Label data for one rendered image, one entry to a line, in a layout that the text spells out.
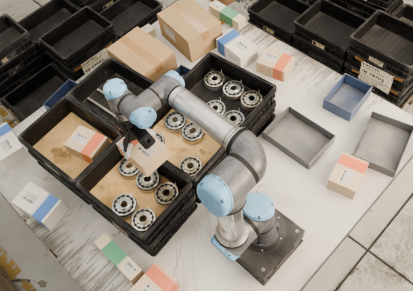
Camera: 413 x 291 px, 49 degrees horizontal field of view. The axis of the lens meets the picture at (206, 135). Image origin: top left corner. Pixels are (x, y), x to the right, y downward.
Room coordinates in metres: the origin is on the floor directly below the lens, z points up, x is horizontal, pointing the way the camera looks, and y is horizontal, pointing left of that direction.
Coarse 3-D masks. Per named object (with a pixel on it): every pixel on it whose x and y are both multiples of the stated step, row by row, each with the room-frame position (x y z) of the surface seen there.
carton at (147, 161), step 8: (152, 136) 1.01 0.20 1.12; (136, 144) 0.99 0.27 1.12; (160, 144) 0.97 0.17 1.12; (120, 152) 1.00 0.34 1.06; (136, 152) 0.95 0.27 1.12; (144, 152) 0.95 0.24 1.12; (152, 152) 0.94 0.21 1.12; (160, 152) 0.94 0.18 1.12; (128, 160) 0.97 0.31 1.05; (136, 160) 0.92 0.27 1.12; (144, 160) 0.91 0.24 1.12; (152, 160) 0.91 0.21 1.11; (160, 160) 0.93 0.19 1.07; (144, 168) 0.89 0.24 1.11; (152, 168) 0.90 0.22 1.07
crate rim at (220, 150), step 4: (220, 148) 1.02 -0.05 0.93; (224, 148) 1.03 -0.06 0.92; (216, 152) 1.01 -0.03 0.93; (220, 152) 1.01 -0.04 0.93; (212, 156) 0.99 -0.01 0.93; (216, 156) 0.99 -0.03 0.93; (208, 160) 0.98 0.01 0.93; (212, 160) 0.97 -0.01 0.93; (168, 164) 0.99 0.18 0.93; (172, 164) 0.99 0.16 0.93; (208, 164) 0.96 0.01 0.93; (204, 168) 0.94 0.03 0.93; (208, 168) 0.95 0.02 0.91; (180, 172) 0.94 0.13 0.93; (184, 172) 0.94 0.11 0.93; (200, 172) 0.93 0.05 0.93; (204, 172) 0.93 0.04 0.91; (188, 176) 0.92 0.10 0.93; (196, 176) 0.91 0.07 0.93; (200, 176) 0.92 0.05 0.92; (192, 180) 0.90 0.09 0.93; (196, 180) 0.90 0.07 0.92
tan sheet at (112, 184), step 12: (108, 180) 1.03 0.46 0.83; (120, 180) 1.02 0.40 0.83; (132, 180) 1.01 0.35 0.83; (168, 180) 0.98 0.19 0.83; (96, 192) 0.98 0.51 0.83; (108, 192) 0.97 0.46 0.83; (120, 192) 0.96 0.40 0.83; (132, 192) 0.95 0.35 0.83; (108, 204) 0.92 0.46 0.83; (144, 204) 0.88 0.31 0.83; (156, 204) 0.87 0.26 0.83
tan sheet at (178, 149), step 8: (168, 112) 1.34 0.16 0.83; (160, 120) 1.30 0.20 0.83; (160, 128) 1.26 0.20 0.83; (168, 136) 1.20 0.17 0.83; (176, 136) 1.20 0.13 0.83; (208, 136) 1.16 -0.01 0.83; (168, 144) 1.16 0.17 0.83; (176, 144) 1.15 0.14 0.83; (184, 144) 1.15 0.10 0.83; (200, 144) 1.13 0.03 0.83; (208, 144) 1.12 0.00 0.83; (216, 144) 1.11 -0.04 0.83; (168, 152) 1.12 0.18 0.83; (176, 152) 1.11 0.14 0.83; (184, 152) 1.10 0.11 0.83; (192, 152) 1.09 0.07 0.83; (200, 152) 1.09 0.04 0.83; (208, 152) 1.08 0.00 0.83; (168, 160) 1.08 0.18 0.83; (176, 160) 1.07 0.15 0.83; (200, 160) 1.05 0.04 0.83
